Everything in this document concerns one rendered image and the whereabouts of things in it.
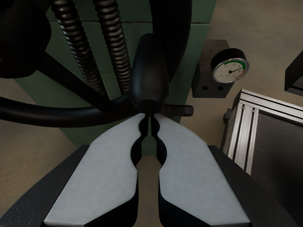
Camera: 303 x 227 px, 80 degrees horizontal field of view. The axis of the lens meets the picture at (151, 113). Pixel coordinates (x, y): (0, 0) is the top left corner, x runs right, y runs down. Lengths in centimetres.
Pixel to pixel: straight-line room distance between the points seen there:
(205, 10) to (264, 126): 67
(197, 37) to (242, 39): 132
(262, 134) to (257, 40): 100
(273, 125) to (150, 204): 64
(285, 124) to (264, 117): 9
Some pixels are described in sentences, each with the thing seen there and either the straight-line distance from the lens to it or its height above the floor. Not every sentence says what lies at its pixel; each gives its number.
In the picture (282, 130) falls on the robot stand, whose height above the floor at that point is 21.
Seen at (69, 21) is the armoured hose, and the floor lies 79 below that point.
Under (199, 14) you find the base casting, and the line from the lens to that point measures 36.
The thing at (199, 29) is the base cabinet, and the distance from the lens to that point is 37.
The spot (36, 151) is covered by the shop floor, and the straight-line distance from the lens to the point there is 111.
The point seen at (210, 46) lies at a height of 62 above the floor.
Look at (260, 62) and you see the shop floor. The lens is 155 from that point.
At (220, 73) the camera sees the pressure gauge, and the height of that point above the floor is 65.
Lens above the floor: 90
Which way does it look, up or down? 58 degrees down
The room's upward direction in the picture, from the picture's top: 2 degrees clockwise
